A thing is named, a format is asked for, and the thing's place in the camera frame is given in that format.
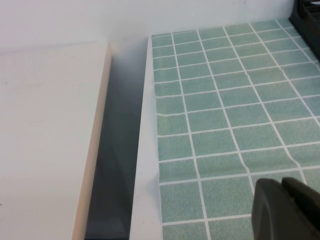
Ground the white side table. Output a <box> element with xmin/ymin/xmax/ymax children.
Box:
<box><xmin>0</xmin><ymin>41</ymin><xmax>113</xmax><ymax>240</ymax></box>

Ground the black dish rack drip tray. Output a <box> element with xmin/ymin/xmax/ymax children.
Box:
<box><xmin>288</xmin><ymin>0</ymin><xmax>320</xmax><ymax>62</ymax></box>

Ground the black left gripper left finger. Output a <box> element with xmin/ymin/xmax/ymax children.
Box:
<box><xmin>251</xmin><ymin>177</ymin><xmax>309</xmax><ymax>240</ymax></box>

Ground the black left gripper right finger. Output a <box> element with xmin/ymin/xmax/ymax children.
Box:
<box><xmin>281</xmin><ymin>176</ymin><xmax>320</xmax><ymax>240</ymax></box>

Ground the green checked tablecloth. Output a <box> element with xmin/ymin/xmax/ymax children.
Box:
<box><xmin>151</xmin><ymin>19</ymin><xmax>320</xmax><ymax>240</ymax></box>

